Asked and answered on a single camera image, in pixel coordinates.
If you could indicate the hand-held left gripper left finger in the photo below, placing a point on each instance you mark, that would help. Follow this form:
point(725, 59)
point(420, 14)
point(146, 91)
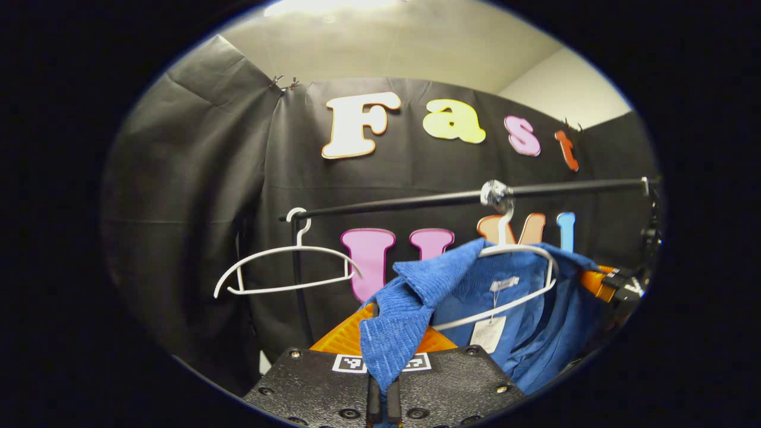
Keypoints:
point(309, 386)

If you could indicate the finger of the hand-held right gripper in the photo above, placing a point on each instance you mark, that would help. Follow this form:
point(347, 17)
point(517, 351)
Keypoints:
point(594, 284)

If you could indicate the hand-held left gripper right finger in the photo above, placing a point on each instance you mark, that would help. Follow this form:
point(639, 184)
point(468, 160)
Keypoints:
point(452, 386)

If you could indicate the white hanger with silver-wrapped hook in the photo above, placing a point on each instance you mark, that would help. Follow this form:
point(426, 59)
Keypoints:
point(523, 248)

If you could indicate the white plain clothes hanger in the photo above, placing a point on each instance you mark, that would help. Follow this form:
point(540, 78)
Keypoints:
point(279, 289)

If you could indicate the black clothes rack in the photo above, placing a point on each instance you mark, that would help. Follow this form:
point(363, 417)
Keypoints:
point(386, 205)

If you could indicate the small metal backdrop clip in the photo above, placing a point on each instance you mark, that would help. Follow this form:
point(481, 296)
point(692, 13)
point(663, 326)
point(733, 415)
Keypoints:
point(276, 81)
point(293, 84)

